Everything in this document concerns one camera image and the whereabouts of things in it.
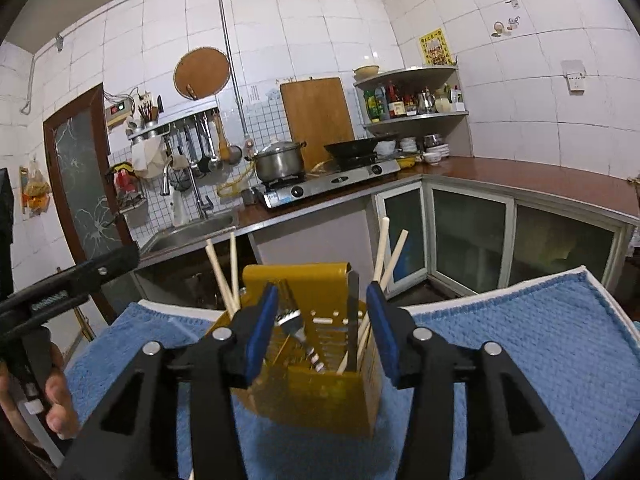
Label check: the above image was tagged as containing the wall tile decal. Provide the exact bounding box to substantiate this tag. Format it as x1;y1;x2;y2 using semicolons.
491;16;522;38

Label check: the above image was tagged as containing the yellow gas hose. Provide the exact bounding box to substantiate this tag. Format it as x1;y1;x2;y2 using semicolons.
216;162;256;199

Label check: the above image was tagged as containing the rectangular wooden cutting board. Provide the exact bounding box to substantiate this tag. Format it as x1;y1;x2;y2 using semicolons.
280;77;356;158

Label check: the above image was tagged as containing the white hanging cloth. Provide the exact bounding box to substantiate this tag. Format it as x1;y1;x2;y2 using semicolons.
131;137;168;179

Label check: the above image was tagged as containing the yellow utensil holder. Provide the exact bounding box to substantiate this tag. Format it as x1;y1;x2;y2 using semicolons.
207;261;386;438

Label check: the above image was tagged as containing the steel corner shelf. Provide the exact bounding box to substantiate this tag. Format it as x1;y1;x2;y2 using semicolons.
353;64;473;158

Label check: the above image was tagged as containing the stack of white bowls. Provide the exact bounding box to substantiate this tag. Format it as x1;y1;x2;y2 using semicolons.
375;132;451;166

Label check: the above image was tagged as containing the metal fork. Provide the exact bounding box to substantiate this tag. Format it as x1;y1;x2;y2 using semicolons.
272;280;328;373

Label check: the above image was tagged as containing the row of hanging steel utensils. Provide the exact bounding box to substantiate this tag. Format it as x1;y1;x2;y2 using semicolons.
167;112;243;181

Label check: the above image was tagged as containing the grey wall pipe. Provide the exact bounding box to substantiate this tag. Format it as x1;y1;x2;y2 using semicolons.
20;0;251;141

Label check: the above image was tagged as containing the steel gas stove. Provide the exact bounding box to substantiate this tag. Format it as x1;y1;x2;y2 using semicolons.
252;157;402;209

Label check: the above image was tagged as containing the glass door kitchen cabinet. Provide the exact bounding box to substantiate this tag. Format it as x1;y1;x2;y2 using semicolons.
247;175;636;306

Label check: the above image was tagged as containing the person's left hand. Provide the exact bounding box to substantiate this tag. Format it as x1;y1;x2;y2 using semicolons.
0;345;81;448

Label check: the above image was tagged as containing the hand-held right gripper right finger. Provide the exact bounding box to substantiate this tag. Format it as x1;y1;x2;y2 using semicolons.
366;282;586;480

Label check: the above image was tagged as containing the yellow wall poster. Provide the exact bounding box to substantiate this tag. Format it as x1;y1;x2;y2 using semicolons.
418;28;451;67

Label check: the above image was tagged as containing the steel sink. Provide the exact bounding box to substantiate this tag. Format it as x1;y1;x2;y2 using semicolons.
140;210;240;256

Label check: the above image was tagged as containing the row of condiment bottles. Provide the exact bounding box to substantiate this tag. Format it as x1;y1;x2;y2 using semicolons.
362;82;466;122

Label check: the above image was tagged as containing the blue towel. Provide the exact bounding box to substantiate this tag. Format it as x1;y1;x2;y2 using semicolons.
65;265;640;480

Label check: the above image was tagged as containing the steel faucet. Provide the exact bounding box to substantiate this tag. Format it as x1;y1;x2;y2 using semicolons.
160;155;215;221

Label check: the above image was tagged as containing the white wall socket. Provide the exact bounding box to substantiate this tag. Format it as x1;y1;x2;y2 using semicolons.
560;59;587;93

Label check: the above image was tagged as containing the round wooden board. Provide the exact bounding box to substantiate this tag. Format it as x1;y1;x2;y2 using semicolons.
173;45;232;101

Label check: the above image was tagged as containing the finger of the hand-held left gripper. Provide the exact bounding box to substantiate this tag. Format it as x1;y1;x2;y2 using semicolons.
0;287;93;348
0;244;141;318

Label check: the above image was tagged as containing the steel cooking pot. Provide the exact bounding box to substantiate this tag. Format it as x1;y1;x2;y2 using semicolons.
245;137;307;183

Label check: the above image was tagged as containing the orange hanging bag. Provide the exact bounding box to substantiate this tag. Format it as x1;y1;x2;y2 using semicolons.
20;160;51;218

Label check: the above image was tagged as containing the wooden framed glass door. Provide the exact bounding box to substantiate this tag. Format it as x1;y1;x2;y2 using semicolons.
43;84;138;326

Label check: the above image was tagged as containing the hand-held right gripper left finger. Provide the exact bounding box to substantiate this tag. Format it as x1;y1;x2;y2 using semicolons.
57;282;280;480

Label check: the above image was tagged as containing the dark table knife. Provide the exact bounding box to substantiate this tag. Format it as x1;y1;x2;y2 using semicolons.
346;270;362;373

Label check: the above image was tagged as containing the black wok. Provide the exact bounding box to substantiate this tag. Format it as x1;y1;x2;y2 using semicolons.
324;135;401;161

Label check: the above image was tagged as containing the steel wall utensil rack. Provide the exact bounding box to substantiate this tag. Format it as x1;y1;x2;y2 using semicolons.
126;100;221;141

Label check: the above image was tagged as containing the beige wall switch box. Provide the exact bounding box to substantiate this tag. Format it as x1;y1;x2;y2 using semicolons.
105;100;135;126

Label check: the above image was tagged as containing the red plastic bag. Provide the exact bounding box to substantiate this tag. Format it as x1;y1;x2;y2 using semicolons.
106;161;146;211

